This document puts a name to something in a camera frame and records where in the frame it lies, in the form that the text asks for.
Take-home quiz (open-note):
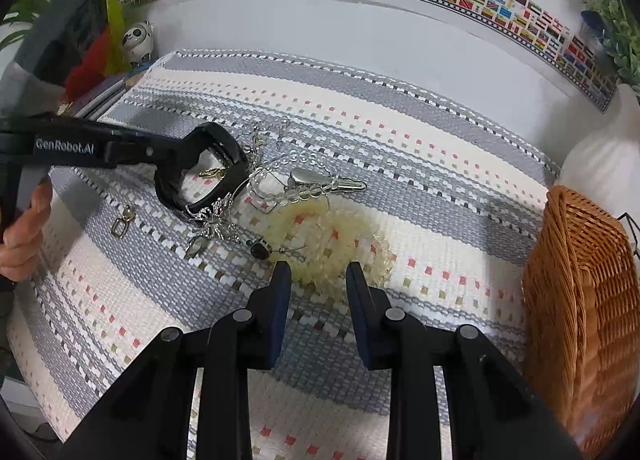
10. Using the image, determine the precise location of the silver brooch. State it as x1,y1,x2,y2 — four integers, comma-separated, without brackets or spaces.
186,194,242,257

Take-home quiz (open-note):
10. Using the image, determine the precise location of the person's left hand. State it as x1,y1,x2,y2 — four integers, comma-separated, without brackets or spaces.
0,177,53,283

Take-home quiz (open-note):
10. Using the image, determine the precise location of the panda figurine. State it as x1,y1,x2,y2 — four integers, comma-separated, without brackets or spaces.
121,20,156,66

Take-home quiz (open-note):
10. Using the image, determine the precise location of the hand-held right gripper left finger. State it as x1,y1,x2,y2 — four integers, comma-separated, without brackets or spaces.
57,260,293,460

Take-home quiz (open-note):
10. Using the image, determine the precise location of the stack of books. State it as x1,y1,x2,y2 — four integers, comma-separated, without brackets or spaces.
60,58,166,122

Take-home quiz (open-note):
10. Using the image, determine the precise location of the black bangle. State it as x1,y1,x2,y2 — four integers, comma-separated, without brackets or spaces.
154,123,249,215

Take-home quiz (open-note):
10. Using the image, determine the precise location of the black bead pendant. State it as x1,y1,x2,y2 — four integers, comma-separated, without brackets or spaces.
250,239,308,262

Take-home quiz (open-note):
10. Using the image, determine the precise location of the red plant pot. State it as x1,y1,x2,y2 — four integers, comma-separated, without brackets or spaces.
64,33,115,102

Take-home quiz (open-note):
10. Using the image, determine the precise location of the white vase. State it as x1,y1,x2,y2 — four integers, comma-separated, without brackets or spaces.
559,83,640,228

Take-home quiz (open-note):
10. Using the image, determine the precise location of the artificial flower bouquet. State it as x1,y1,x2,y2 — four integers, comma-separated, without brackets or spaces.
581,0,640,101

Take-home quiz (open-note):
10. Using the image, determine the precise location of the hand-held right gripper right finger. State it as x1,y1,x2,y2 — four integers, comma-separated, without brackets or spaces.
346,261,583,460

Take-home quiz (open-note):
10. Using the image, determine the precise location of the silver hair clip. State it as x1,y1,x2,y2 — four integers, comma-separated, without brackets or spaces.
287,167,368,192

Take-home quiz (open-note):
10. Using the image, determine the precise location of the yellow bead bracelet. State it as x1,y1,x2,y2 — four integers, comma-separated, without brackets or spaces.
280,205,396,288

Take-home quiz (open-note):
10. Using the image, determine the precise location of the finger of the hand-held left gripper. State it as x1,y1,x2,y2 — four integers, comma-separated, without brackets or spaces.
112,144,173,171
107,123,201,153

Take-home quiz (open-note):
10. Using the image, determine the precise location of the brown wicker basket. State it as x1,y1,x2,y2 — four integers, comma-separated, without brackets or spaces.
521,185,635,460

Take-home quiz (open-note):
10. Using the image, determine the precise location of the grey and white woven mat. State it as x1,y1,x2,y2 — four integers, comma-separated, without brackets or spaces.
7,49,563,460

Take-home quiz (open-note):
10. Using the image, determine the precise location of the clear bead bracelet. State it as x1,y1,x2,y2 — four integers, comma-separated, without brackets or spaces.
247,150,336,207

